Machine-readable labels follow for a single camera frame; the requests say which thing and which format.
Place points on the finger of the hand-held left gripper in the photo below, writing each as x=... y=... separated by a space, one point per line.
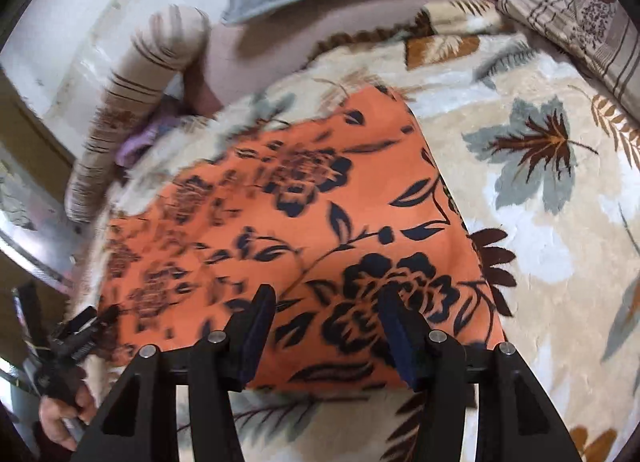
x=97 y=322

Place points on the person's left hand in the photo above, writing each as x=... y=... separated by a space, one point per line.
x=60 y=422

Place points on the striped square pillow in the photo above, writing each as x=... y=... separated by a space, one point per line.
x=575 y=6

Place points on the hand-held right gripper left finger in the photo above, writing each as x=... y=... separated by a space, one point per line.
x=255 y=337

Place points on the leaf print blanket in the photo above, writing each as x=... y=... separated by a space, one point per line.
x=550 y=242

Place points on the purple cloth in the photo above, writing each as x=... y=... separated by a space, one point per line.
x=137 y=144

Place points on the orange floral blouse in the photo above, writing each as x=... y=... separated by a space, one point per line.
x=310 y=222

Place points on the pink bed sheet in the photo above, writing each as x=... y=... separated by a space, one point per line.
x=280 y=41

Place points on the striped bolster pillow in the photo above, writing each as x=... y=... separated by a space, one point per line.
x=145 y=91

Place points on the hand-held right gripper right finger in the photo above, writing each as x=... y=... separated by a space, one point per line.
x=400 y=342

